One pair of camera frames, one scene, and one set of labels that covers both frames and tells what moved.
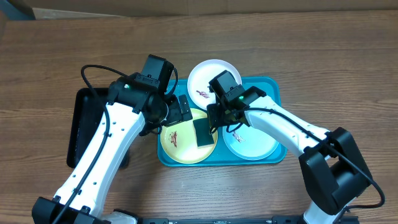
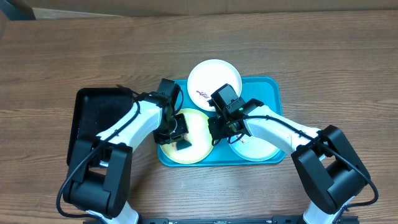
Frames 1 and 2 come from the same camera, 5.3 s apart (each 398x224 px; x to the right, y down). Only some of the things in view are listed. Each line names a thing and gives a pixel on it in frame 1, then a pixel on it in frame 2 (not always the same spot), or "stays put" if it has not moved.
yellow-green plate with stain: x=179 y=140 stays put
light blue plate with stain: x=247 y=142 stays put
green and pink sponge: x=201 y=127 → x=181 y=144
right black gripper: x=216 y=119 → x=219 y=132
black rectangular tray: x=87 y=111 stays put
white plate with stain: x=198 y=83 stays put
